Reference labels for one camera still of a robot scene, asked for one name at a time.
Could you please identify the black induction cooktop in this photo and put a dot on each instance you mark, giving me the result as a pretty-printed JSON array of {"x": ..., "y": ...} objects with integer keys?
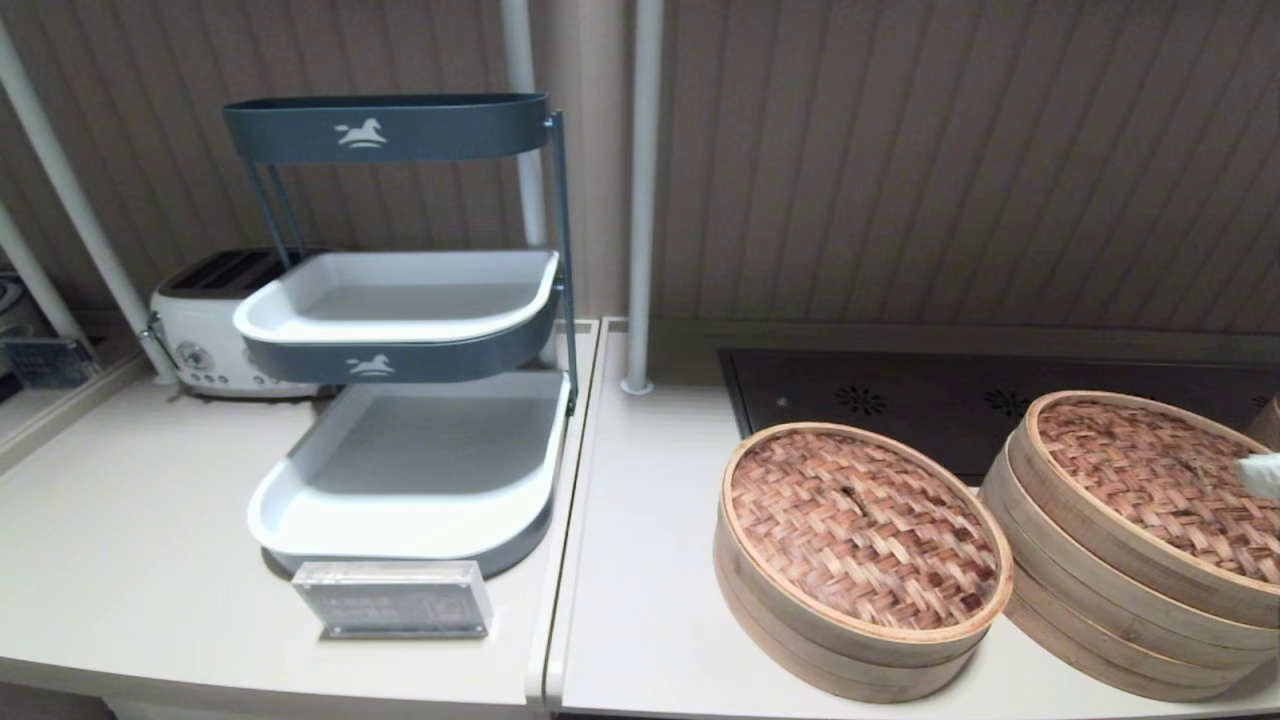
[{"x": 800, "y": 380}]

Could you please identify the bamboo steamer basket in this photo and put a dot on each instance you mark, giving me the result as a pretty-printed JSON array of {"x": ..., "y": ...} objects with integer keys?
[
  {"x": 800, "y": 665},
  {"x": 1150, "y": 635},
  {"x": 1150, "y": 680}
]

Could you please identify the large grey rack tray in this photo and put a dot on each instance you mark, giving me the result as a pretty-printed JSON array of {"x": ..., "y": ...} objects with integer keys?
[{"x": 420, "y": 452}]

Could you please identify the long white support pole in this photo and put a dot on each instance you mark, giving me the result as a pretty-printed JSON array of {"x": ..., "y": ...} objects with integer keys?
[{"x": 60, "y": 175}]

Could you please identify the white retro toaster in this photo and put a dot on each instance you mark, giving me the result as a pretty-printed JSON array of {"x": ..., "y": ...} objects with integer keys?
[{"x": 192, "y": 322}]

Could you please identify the three-tier grey tray rack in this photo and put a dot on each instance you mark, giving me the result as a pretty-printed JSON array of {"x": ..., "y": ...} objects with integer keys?
[{"x": 562, "y": 205}]

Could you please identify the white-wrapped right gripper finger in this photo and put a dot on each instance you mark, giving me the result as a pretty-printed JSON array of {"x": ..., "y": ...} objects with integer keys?
[{"x": 1262, "y": 477}]

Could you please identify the teal rack tray horse logo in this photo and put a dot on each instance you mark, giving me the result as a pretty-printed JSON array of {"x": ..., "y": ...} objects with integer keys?
[{"x": 450, "y": 130}]

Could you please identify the white-lined rack tray horse logo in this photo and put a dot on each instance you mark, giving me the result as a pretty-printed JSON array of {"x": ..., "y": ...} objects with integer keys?
[{"x": 400, "y": 302}]

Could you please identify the woven bamboo steamer lid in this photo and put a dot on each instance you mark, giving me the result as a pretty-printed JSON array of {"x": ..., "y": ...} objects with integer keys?
[
  {"x": 1130, "y": 470},
  {"x": 860, "y": 520}
]

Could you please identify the white round appliance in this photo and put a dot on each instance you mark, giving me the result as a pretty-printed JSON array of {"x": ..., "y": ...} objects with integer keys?
[{"x": 10, "y": 308}]

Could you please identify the short white support pole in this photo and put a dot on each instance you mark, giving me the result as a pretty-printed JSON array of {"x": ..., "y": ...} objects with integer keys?
[{"x": 30, "y": 272}]

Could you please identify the acrylic hot warning sign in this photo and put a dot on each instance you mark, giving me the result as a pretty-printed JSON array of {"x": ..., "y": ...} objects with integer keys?
[{"x": 392, "y": 600}]

